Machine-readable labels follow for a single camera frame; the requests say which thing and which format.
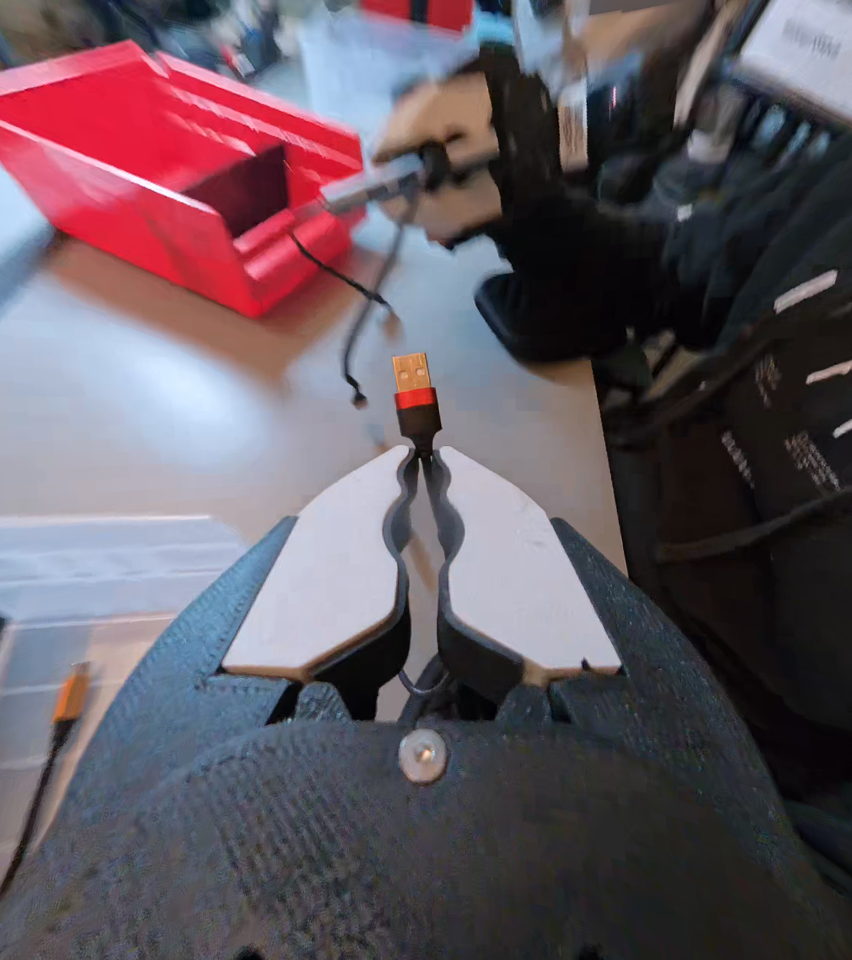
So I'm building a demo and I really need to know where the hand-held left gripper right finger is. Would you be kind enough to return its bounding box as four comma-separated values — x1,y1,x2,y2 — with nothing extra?
437,445,625,702

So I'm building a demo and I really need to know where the black red-collar USB cable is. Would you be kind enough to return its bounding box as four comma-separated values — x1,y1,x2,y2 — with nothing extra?
393,351,451,723

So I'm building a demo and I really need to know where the black braided gold-plug cable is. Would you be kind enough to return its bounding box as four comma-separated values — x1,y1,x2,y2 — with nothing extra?
342,202,418,410

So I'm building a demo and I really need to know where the grey slim USB hub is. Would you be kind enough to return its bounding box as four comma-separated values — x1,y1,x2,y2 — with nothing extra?
319,159,430,217

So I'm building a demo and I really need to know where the orange USB cable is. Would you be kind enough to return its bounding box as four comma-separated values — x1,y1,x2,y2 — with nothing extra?
0,660,95,912

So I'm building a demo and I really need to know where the clear plastic bin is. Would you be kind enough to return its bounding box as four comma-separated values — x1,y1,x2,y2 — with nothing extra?
0,513,247,960

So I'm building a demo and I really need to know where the red plastic bin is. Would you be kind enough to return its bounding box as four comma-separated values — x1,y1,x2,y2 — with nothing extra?
0,39,367,320

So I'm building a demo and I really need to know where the red crate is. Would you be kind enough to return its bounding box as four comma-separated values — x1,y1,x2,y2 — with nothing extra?
360,0,476,33

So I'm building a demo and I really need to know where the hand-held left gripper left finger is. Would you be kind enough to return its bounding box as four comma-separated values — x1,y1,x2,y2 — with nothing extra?
222,444,413,702

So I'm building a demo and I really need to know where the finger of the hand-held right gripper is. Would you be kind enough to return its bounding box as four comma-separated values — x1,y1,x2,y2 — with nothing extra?
372,73,503,170
409,168,511,250

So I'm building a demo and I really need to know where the white printed sign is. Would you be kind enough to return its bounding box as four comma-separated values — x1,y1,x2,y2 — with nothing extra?
735,0,852,127

